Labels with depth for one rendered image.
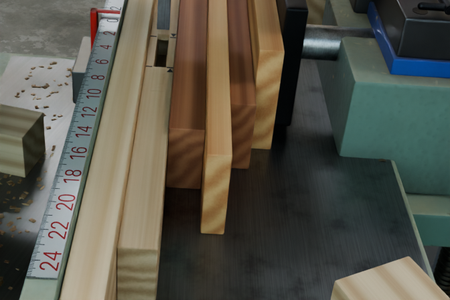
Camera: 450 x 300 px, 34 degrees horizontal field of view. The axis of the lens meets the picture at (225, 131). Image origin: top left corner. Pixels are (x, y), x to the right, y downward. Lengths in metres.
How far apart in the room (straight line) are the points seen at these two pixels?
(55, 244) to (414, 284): 0.17
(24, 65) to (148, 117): 0.36
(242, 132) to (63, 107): 0.29
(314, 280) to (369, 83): 0.14
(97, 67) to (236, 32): 0.12
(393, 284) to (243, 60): 0.20
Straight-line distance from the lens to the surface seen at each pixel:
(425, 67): 0.50
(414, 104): 0.50
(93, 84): 0.46
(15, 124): 0.63
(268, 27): 0.49
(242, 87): 0.47
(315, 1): 0.66
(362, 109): 0.49
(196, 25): 0.56
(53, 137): 0.68
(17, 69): 0.79
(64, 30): 2.65
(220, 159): 0.40
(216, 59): 0.49
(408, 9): 0.49
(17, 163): 0.63
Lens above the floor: 1.19
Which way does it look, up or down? 34 degrees down
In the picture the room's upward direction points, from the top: 6 degrees clockwise
